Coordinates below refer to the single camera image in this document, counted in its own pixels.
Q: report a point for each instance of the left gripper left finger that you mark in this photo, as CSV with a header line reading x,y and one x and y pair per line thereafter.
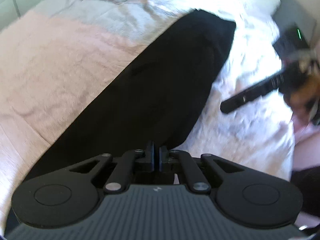
x,y
131,164

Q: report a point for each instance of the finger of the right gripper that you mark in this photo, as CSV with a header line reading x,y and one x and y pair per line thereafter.
x,y
257,90

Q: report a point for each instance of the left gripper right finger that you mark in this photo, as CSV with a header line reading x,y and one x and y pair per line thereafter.
x,y
185,166

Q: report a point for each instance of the black trousers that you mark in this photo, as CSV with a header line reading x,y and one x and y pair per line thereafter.
x,y
158,97

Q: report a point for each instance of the person's right hand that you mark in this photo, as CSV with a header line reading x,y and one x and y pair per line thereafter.
x,y
297,100

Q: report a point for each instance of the pink and grey bedspread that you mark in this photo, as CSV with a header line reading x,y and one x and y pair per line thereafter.
x,y
62,53

